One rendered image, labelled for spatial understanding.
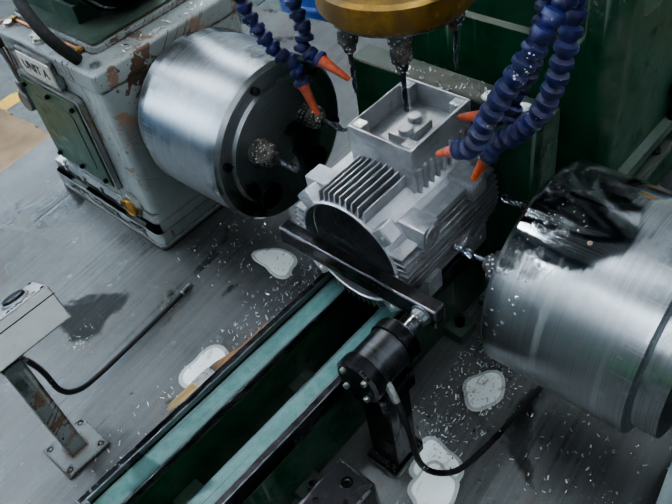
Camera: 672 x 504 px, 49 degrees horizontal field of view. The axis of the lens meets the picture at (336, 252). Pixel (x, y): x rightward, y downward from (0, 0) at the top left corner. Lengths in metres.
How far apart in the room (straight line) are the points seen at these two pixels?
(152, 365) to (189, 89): 0.42
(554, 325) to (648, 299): 0.09
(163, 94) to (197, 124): 0.09
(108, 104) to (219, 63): 0.20
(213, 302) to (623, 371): 0.70
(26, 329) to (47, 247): 0.53
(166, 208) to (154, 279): 0.12
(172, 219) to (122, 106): 0.24
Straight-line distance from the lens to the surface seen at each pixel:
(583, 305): 0.74
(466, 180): 0.93
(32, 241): 1.49
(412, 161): 0.88
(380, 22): 0.77
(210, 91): 1.04
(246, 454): 0.91
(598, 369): 0.76
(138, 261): 1.35
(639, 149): 1.21
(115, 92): 1.17
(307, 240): 0.95
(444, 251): 0.94
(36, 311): 0.95
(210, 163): 1.03
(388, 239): 0.86
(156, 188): 1.27
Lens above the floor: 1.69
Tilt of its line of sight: 46 degrees down
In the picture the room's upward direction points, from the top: 12 degrees counter-clockwise
